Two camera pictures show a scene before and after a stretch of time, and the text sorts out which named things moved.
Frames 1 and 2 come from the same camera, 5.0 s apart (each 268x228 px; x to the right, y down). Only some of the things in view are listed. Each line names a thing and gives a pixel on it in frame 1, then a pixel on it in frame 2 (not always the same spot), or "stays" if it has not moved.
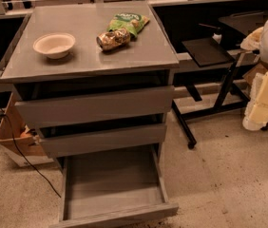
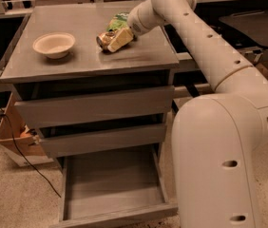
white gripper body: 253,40 → 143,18
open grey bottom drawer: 112,185 stays
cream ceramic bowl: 55,45 stays
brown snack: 117,38 stays
